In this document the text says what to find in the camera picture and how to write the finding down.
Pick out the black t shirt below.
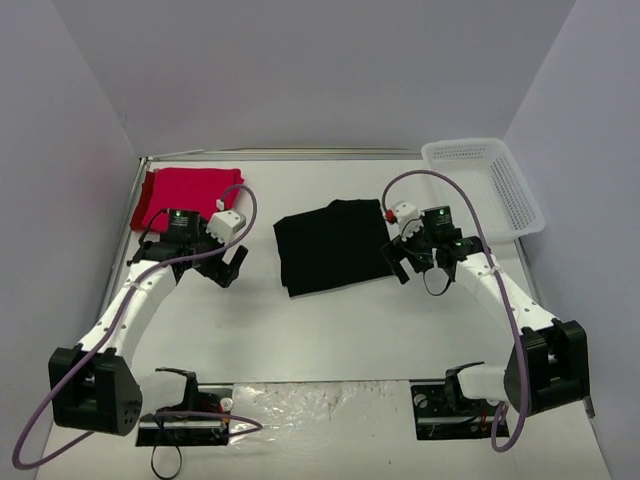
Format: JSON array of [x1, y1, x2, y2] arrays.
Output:
[[273, 199, 392, 298]]

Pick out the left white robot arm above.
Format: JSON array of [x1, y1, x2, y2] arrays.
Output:
[[48, 209, 248, 436]]

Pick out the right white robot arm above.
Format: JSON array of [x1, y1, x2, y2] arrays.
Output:
[[382, 202, 590, 415]]

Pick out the folded red t shirt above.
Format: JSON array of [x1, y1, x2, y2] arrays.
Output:
[[130, 167, 244, 233]]

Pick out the white plastic basket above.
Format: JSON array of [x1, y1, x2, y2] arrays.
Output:
[[421, 138, 546, 243]]

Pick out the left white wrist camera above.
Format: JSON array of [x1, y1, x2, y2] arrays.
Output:
[[207, 199, 247, 245]]

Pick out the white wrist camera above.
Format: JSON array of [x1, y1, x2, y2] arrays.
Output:
[[385, 201, 423, 240], [207, 199, 247, 245]]

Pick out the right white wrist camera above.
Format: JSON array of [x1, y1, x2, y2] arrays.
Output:
[[385, 201, 423, 240]]

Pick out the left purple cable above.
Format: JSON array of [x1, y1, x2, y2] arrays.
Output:
[[12, 183, 264, 471]]

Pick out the purple cable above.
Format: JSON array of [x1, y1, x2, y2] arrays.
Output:
[[12, 183, 264, 471], [382, 169, 531, 452]]

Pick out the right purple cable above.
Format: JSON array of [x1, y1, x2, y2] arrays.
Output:
[[382, 169, 531, 452]]

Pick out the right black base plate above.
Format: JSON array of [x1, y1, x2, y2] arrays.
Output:
[[410, 380, 497, 441]]

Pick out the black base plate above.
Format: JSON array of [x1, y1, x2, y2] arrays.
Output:
[[135, 384, 233, 448], [410, 380, 497, 441]]

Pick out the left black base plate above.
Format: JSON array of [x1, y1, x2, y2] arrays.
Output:
[[135, 384, 233, 448]]

